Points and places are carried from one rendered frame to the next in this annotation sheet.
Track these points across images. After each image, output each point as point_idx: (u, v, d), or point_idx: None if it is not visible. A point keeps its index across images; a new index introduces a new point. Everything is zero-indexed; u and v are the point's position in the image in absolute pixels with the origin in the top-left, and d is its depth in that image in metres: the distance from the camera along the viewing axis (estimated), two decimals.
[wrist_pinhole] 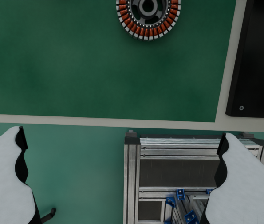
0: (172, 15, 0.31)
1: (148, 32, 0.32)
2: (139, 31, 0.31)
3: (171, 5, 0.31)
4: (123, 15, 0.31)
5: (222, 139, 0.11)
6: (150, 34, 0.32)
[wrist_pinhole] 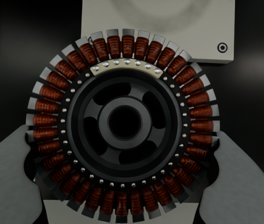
0: (199, 153, 0.10)
1: (129, 200, 0.10)
2: (96, 204, 0.10)
3: (190, 121, 0.10)
4: (46, 158, 0.10)
5: None
6: (135, 210, 0.10)
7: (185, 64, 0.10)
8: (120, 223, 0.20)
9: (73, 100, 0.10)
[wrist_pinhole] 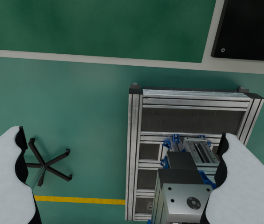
0: None
1: None
2: None
3: None
4: None
5: (222, 139, 0.11)
6: None
7: None
8: None
9: None
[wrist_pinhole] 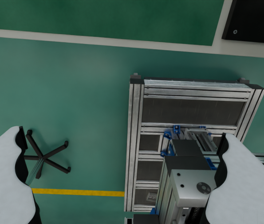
0: None
1: None
2: None
3: None
4: None
5: (222, 139, 0.11)
6: None
7: None
8: None
9: None
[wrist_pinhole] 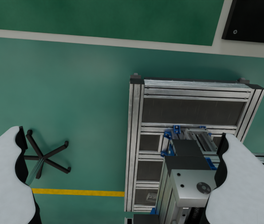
0: None
1: None
2: None
3: None
4: None
5: (222, 139, 0.11)
6: None
7: None
8: None
9: None
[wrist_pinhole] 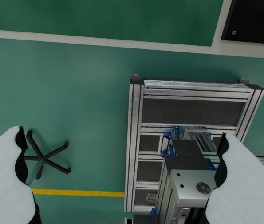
0: None
1: None
2: None
3: None
4: None
5: (222, 139, 0.11)
6: None
7: None
8: None
9: None
